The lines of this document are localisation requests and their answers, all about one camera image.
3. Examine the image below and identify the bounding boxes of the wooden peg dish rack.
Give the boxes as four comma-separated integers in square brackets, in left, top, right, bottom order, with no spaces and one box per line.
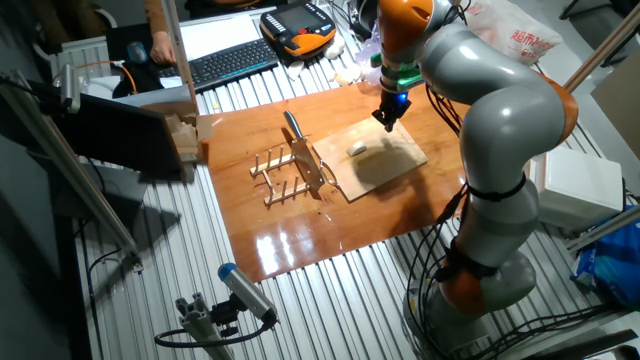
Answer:
[249,144,314,207]

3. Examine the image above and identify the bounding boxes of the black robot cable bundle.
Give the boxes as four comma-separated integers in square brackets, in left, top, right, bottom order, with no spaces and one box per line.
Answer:
[405,182,481,360]

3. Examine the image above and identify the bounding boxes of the clear plastic bag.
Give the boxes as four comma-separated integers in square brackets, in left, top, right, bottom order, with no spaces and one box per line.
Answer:
[354,24,384,84]

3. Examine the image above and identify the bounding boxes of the blue computer mouse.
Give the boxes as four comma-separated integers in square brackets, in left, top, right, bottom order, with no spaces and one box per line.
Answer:
[125,40,149,65]

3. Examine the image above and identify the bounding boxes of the black camera cable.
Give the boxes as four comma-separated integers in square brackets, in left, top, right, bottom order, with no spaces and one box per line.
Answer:
[153,319,274,349]

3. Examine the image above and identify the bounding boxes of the orange black teach pendant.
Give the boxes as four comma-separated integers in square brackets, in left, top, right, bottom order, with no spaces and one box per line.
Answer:
[259,1,338,60]

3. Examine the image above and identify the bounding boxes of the blue plastic bag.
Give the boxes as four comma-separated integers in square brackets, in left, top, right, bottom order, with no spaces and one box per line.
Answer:
[572,209,640,307]

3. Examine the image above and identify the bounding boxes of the person forearm brown sleeve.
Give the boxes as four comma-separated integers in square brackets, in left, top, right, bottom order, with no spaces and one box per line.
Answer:
[144,0,170,36]

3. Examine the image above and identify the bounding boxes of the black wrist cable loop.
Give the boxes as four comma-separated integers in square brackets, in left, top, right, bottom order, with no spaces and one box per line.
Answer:
[424,82,469,139]

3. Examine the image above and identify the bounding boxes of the upright frame post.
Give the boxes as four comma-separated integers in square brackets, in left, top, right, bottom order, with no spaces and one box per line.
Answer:
[160,0,200,116]

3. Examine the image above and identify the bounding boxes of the grey camera blue cap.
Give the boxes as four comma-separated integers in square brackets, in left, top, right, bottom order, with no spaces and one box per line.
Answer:
[217,262,279,324]

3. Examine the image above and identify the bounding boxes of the white paper sheet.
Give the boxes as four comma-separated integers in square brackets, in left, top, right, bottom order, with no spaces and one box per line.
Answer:
[179,13,274,61]

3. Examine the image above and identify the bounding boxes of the person hand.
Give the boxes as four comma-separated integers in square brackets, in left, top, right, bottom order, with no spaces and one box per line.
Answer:
[149,30,177,67]

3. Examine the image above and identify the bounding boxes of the aluminium camera bracket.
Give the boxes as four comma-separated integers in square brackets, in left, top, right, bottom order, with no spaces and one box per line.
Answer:
[174,292,236,360]

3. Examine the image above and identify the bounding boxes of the black monitor screen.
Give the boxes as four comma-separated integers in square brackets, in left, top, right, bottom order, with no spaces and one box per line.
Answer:
[49,92,186,176]

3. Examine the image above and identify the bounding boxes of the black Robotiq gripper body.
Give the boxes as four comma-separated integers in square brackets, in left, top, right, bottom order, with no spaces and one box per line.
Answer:
[375,89,412,121]

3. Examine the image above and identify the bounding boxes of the white plastic drawer box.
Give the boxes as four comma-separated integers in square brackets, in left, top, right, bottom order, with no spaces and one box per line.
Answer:
[529,145,625,231]

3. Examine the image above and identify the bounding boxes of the aluminium frame profile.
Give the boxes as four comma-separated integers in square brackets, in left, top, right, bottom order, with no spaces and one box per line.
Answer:
[567,204,640,251]

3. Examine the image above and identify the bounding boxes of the black round device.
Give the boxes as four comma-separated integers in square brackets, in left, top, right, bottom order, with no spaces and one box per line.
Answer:
[348,0,380,41]

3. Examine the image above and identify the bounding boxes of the bamboo cutting board wire handle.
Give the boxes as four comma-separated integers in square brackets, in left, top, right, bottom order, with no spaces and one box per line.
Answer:
[312,117,429,203]

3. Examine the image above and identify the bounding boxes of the steel cleaver knife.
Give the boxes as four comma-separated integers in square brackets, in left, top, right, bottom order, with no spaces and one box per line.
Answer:
[282,109,327,195]

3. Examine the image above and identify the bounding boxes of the slanted aluminium frame post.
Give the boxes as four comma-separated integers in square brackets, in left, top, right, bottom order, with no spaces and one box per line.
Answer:
[0,69,144,271]

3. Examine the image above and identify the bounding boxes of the stacked wooden blocks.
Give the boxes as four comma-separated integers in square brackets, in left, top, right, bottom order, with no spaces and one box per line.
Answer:
[164,112,214,164]

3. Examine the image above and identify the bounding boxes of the black computer keyboard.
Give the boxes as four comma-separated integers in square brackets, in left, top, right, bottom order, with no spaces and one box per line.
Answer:
[158,37,280,92]

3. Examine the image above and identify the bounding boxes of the brown cardboard sheet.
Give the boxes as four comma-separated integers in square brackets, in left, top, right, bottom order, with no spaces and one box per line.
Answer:
[592,49,640,161]

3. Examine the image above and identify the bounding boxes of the orange cable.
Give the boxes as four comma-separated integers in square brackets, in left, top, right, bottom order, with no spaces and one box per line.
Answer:
[74,59,139,95]

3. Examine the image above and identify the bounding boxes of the grey depth camera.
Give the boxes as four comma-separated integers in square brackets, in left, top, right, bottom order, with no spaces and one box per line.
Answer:
[58,63,82,115]

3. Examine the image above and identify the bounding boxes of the large glossy wooden board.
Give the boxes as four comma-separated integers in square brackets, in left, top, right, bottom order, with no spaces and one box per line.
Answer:
[202,82,471,284]

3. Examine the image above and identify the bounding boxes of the white plastic bag red print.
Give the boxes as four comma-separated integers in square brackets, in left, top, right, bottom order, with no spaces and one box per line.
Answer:
[462,0,564,66]

